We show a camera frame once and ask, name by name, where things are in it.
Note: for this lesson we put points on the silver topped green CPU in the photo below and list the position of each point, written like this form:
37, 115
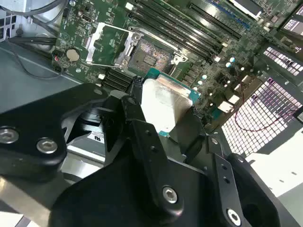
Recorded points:
163, 99

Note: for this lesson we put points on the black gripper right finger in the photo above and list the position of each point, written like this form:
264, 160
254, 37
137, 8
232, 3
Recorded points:
189, 132

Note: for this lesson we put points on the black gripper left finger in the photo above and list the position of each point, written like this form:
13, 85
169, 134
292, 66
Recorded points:
35, 113

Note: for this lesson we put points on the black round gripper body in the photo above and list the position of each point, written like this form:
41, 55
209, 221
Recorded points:
113, 196

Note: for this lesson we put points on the metal socket cover frame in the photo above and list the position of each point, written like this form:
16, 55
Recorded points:
93, 47

